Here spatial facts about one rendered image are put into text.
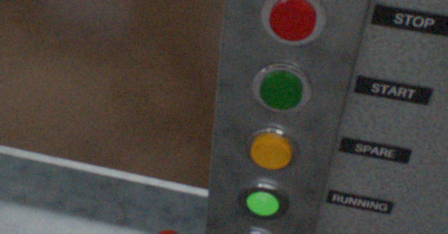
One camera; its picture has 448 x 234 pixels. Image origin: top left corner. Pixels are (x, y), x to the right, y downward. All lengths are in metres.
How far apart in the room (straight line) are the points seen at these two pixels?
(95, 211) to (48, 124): 1.75
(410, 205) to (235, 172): 0.13
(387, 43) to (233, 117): 0.11
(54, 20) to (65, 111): 0.60
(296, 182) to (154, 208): 0.35
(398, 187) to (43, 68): 2.39
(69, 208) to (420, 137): 0.46
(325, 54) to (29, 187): 0.50
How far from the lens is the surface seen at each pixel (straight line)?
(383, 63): 0.43
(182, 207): 0.78
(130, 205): 0.80
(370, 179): 0.49
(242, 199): 0.49
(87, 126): 2.52
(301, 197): 0.48
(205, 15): 3.11
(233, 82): 0.43
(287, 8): 0.38
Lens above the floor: 1.68
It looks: 40 degrees down
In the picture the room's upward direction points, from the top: 6 degrees clockwise
